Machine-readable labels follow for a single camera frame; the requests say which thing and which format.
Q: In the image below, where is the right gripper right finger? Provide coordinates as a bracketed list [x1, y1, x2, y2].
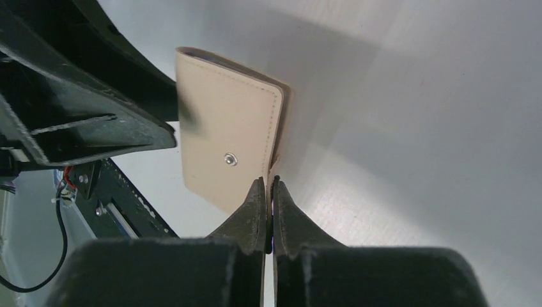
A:
[272, 176, 345, 256]

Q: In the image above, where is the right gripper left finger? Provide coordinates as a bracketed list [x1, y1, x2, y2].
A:
[208, 177, 267, 254]

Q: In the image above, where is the left black camera cable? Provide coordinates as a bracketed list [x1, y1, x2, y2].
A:
[0, 199, 68, 294]

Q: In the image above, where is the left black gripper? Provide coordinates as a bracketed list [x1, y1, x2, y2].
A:
[1, 1, 178, 168]

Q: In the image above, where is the beige leather card holder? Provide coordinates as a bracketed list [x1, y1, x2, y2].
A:
[175, 47, 292, 214]

